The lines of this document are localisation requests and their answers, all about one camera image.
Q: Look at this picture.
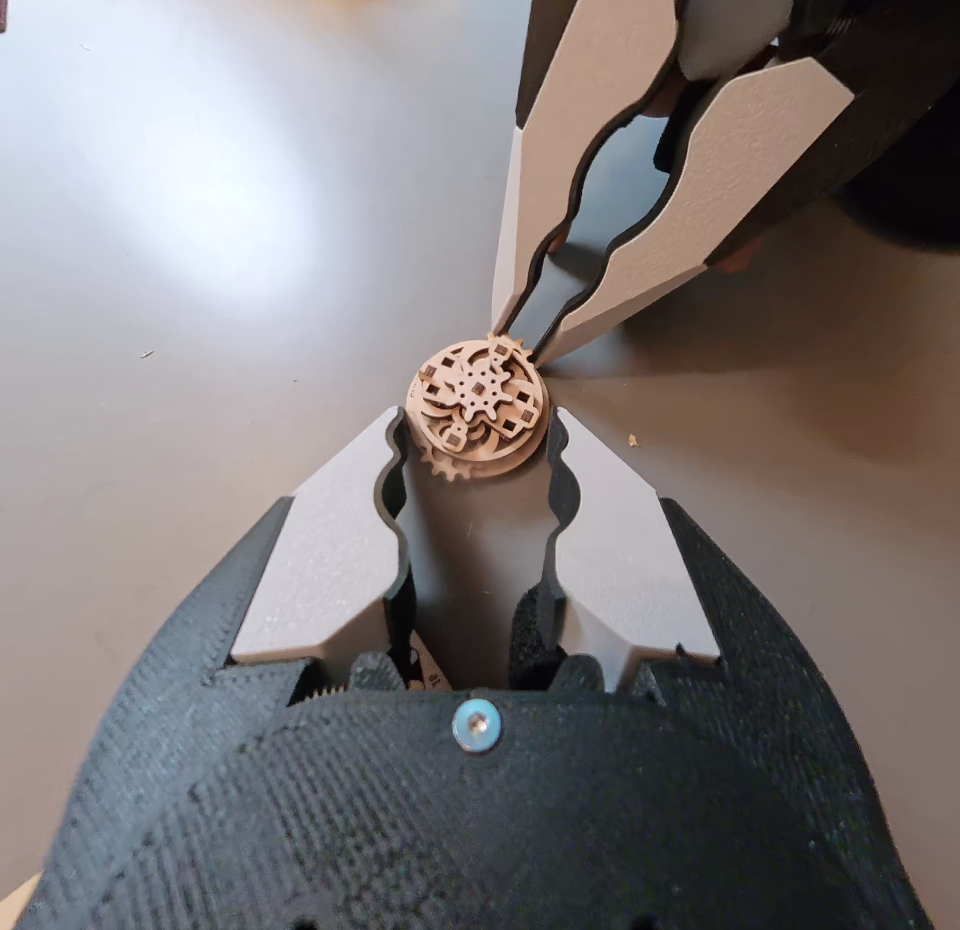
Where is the wooden puzzle part sheet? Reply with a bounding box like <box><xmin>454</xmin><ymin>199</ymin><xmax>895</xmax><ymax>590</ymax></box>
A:
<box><xmin>408</xmin><ymin>630</ymin><xmax>453</xmax><ymax>693</ymax></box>

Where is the grey desk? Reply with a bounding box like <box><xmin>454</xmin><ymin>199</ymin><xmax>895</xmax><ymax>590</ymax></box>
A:
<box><xmin>0</xmin><ymin>0</ymin><xmax>960</xmax><ymax>909</ymax></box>

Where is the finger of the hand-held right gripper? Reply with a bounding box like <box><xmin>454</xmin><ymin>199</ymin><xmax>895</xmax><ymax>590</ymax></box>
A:
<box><xmin>532</xmin><ymin>54</ymin><xmax>858</xmax><ymax>367</ymax></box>
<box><xmin>489</xmin><ymin>0</ymin><xmax>682</xmax><ymax>337</ymax></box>

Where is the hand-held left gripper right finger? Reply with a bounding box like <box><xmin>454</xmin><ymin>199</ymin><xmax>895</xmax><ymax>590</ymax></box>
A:
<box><xmin>541</xmin><ymin>406</ymin><xmax>723</xmax><ymax>696</ymax></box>

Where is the wooden gear model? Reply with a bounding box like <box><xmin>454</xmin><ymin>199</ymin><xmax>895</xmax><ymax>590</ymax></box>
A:
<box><xmin>405</xmin><ymin>332</ymin><xmax>552</xmax><ymax>485</ymax></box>

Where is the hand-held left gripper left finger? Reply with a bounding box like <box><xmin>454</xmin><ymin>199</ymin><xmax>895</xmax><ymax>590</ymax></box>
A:
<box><xmin>229</xmin><ymin>403</ymin><xmax>412</xmax><ymax>669</ymax></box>

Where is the person's right hand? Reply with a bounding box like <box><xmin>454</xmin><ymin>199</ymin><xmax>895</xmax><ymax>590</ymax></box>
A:
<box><xmin>708</xmin><ymin>236</ymin><xmax>768</xmax><ymax>275</ymax></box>

